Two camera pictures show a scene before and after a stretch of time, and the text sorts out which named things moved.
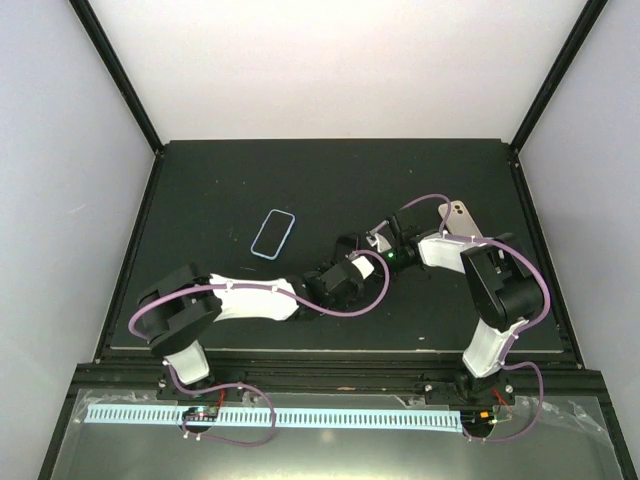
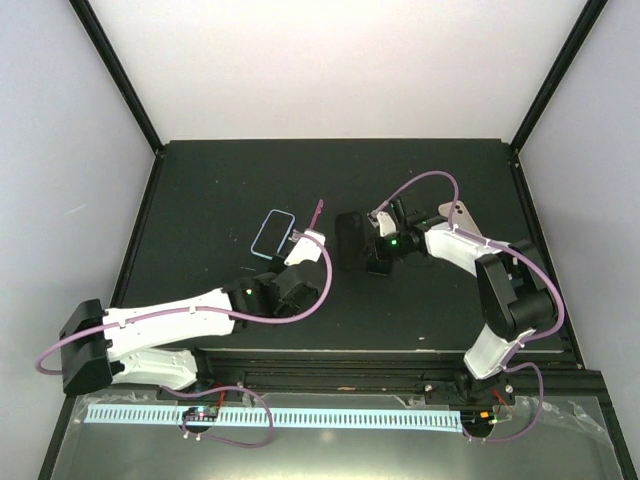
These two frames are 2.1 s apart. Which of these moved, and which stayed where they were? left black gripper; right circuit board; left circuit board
Moved: left black gripper
Stayed: left circuit board; right circuit board
